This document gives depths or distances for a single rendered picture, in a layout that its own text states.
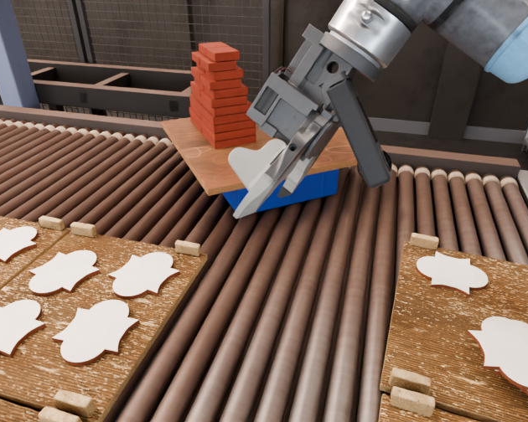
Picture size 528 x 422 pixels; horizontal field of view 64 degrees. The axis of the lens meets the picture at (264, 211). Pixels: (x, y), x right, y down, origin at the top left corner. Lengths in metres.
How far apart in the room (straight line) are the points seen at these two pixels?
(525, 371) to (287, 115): 0.53
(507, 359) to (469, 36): 0.50
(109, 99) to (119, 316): 1.24
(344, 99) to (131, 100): 1.48
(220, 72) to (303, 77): 0.69
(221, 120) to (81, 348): 0.67
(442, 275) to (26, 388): 0.77
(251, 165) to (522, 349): 0.54
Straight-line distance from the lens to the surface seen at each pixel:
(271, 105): 0.46
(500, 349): 0.79
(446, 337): 0.83
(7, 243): 1.12
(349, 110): 0.45
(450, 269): 0.97
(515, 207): 1.34
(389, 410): 0.71
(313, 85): 0.47
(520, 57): 0.48
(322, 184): 1.17
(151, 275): 0.90
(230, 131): 1.19
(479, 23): 0.47
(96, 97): 1.96
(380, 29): 0.45
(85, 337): 0.81
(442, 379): 0.77
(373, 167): 0.45
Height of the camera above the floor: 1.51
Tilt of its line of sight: 32 degrees down
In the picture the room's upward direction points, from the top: straight up
